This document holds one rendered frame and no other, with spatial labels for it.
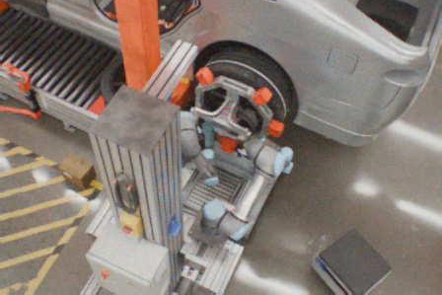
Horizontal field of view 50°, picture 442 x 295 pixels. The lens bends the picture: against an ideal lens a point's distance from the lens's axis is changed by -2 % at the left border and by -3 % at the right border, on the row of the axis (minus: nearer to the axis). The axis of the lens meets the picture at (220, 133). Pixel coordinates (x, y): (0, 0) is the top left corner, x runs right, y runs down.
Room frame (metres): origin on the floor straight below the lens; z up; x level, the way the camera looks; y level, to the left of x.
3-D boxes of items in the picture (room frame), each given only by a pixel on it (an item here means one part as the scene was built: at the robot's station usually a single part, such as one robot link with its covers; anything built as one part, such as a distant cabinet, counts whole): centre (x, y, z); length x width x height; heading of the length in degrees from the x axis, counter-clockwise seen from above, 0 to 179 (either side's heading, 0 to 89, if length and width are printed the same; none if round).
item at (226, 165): (2.19, -0.13, 0.13); 0.50 x 0.36 x 0.10; 68
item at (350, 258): (1.24, -1.00, 0.17); 0.43 x 0.36 x 0.34; 41
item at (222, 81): (2.03, -0.07, 0.85); 0.54 x 0.07 x 0.54; 68
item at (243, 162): (2.19, -0.13, 0.32); 0.40 x 0.30 x 0.28; 68
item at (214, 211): (1.19, -0.01, 0.98); 0.13 x 0.12 x 0.14; 60
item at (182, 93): (2.30, 0.38, 0.69); 0.52 x 0.17 x 0.35; 158
